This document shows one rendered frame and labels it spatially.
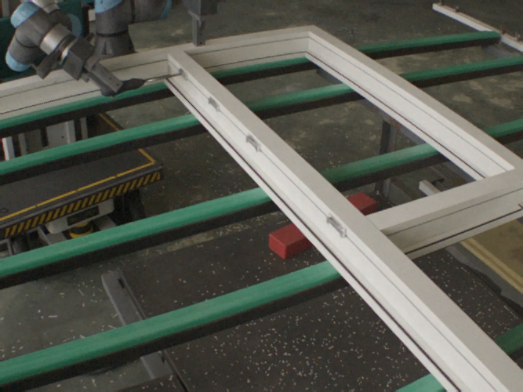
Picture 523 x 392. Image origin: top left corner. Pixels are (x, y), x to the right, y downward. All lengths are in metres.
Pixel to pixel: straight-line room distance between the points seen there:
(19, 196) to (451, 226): 1.58
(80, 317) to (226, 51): 1.04
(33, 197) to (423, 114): 1.38
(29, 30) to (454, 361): 1.16
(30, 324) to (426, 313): 1.61
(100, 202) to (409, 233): 1.41
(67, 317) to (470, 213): 1.49
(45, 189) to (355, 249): 1.50
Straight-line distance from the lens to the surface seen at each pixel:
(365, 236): 1.03
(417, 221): 1.10
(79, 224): 2.34
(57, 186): 2.34
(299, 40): 1.85
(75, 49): 1.50
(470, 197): 1.17
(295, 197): 1.18
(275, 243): 1.52
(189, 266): 1.50
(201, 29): 1.71
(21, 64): 1.65
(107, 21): 2.23
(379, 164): 1.36
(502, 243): 1.60
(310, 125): 3.35
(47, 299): 2.36
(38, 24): 1.55
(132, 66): 1.68
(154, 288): 1.44
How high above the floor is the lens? 1.55
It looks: 35 degrees down
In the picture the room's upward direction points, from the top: 2 degrees clockwise
